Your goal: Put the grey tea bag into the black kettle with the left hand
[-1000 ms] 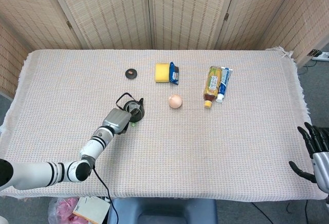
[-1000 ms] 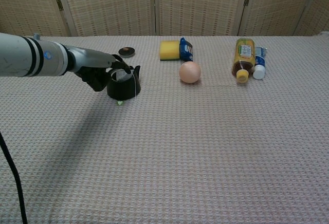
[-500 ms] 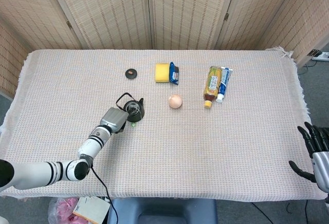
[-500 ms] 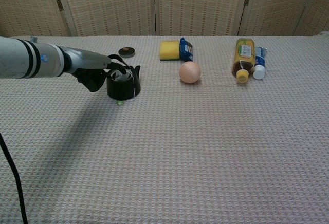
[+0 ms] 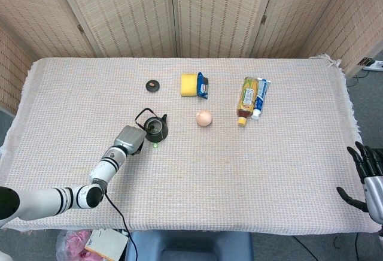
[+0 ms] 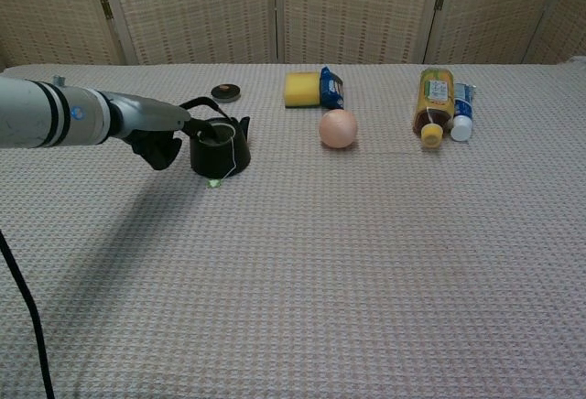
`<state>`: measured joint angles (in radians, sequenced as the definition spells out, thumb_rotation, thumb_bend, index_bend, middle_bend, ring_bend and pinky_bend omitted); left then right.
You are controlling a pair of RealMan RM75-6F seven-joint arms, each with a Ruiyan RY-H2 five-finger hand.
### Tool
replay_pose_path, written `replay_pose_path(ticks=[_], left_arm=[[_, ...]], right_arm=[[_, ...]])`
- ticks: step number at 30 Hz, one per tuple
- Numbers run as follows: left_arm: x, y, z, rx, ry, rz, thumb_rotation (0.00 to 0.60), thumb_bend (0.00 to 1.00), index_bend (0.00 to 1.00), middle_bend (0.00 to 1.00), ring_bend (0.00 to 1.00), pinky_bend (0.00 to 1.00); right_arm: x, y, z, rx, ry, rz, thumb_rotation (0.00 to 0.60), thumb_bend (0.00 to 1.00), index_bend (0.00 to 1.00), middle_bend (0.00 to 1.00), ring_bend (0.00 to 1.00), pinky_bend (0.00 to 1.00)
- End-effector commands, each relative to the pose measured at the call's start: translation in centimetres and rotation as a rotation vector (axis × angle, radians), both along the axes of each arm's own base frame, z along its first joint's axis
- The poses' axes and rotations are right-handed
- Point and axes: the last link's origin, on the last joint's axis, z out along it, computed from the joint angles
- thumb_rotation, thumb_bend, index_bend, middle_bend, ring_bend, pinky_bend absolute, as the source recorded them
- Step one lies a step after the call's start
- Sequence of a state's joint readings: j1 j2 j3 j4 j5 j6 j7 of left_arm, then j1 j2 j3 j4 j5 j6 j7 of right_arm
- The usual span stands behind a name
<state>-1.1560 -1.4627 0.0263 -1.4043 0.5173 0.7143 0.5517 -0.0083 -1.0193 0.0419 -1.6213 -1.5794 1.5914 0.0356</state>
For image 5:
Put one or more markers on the tea bottle with yellow cap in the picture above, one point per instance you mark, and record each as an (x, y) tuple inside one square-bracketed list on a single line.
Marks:
[(247, 97)]

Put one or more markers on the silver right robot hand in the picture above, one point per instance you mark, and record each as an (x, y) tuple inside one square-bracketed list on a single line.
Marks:
[(374, 192)]

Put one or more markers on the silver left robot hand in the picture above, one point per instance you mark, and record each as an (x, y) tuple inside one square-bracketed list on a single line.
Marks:
[(130, 139)]

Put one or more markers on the checked woven tablecloth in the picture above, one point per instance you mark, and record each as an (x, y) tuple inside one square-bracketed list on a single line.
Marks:
[(224, 168)]

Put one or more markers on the blue cookie packet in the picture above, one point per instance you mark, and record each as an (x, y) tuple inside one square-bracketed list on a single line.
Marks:
[(203, 86)]

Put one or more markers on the woven folding screen panel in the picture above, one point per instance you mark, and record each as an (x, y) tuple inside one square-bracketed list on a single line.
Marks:
[(36, 12), (302, 12), (12, 69), (356, 24), (125, 12), (221, 12)]

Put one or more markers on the black teapot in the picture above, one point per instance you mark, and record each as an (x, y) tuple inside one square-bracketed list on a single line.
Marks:
[(153, 137)]

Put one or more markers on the brass screen hinge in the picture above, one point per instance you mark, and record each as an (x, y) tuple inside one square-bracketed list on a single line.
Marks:
[(80, 28), (264, 19)]

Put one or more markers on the white blue toothpaste tube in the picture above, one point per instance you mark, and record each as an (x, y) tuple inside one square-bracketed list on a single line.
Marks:
[(260, 99)]

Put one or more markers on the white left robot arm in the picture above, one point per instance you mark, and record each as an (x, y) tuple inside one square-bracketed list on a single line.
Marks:
[(45, 201)]

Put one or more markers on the blue grey seat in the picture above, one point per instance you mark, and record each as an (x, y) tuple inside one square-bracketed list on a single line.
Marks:
[(191, 243)]

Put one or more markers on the pyramid tea bag with tag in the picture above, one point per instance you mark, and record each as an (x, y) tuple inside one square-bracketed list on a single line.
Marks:
[(155, 145)]

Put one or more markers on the yellow sponge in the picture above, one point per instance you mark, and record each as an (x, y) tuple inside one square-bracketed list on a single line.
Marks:
[(188, 85)]

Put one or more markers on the peach ball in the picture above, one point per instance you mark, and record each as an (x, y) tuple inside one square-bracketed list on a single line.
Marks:
[(204, 118)]

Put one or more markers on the white power strip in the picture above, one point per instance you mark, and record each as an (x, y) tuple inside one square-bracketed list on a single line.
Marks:
[(377, 65)]

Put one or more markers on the beige notebook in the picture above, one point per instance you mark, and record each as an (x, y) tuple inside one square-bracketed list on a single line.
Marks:
[(104, 243)]

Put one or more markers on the black teapot lid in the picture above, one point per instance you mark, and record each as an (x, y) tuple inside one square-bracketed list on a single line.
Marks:
[(152, 86)]

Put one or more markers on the pink plastic bag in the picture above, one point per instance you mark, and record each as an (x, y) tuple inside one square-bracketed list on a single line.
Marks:
[(73, 241)]

